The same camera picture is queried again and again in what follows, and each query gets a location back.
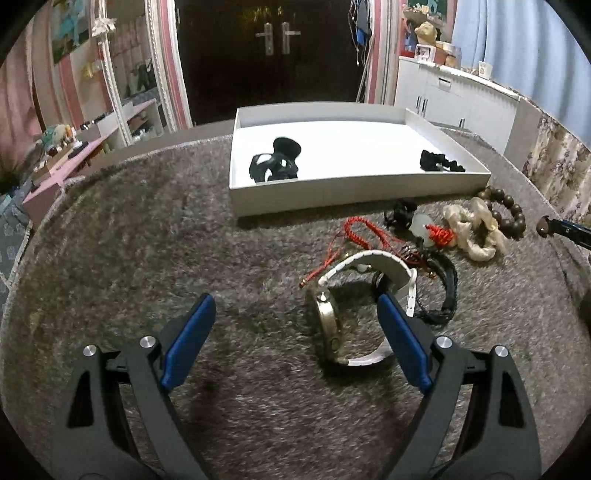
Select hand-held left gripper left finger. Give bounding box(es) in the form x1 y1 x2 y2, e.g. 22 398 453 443
51 293 217 480

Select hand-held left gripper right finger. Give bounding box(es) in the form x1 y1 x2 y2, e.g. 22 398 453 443
375 292 543 480

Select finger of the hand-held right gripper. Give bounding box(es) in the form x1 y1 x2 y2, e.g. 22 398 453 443
536 215 591 252

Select black braided bracelet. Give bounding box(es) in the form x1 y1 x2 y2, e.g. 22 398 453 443
373 251 459 326

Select brown wooden bead bracelet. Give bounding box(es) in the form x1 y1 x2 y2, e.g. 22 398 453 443
477 186 526 241

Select white strap gold wristwatch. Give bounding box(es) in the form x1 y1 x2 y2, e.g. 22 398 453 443
305 250 419 367

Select cream satin scrunchie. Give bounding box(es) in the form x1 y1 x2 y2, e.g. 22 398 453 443
442 197 510 264

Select red cord bracelet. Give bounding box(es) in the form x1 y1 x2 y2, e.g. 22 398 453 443
300 216 419 289

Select small black hair claw clip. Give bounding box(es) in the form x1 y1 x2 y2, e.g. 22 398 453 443
384 198 419 230

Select white shallow tray box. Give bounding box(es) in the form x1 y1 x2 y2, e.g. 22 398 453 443
228 102 491 217

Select floral patterned fabric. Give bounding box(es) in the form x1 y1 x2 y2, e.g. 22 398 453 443
523 111 591 220

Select black scrunchie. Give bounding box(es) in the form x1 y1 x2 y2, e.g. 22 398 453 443
419 150 466 173

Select white cabinet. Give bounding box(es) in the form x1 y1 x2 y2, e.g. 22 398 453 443
394 56 522 160

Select blue curtain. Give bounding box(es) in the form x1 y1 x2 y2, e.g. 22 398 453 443
450 0 591 121

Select large black hair claw clip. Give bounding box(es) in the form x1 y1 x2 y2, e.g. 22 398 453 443
249 137 303 182

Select blue floral cloth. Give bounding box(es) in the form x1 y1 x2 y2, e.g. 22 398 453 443
0 182 35 296

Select pink shelf desk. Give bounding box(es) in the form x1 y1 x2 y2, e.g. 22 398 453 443
22 99 164 223

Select beige plush toy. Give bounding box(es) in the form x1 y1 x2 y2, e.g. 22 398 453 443
414 22 440 46

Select green plush toy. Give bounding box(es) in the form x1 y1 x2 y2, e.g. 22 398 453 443
41 124 70 148

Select white framed standing mirror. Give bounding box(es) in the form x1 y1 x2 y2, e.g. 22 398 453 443
92 0 180 144

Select pink curtain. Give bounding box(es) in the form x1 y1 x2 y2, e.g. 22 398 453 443
0 44 63 185

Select dark double door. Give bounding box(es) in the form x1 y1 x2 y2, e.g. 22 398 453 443
177 0 370 126

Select green wall poster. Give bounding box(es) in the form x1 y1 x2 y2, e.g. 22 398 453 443
422 0 458 23

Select hanging bag and cables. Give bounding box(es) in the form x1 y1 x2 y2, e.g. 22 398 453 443
349 0 374 66

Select silver door handle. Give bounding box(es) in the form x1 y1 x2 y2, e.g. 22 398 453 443
255 22 274 57
281 21 302 54

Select couple photo wall poster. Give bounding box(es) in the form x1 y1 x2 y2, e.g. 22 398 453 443
50 0 92 65

